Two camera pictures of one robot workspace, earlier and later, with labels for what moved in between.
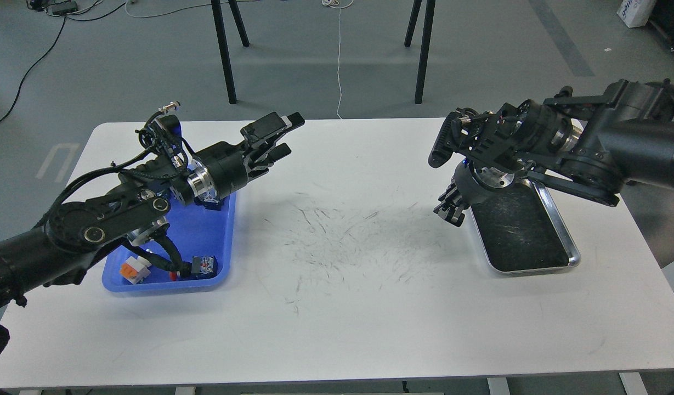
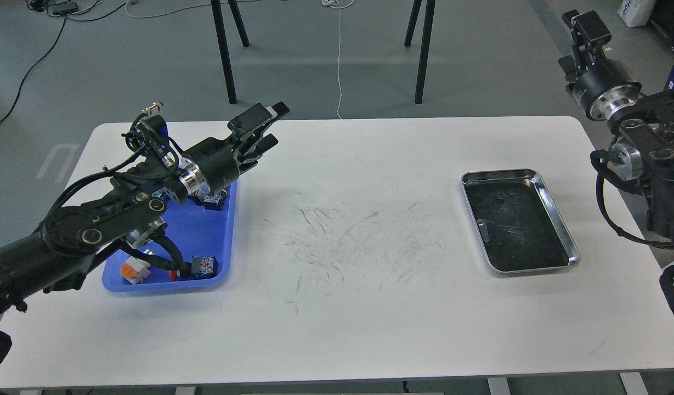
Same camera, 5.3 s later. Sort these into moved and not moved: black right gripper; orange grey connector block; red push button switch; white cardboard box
Moved: black right gripper
Not moved: orange grey connector block; red push button switch; white cardboard box
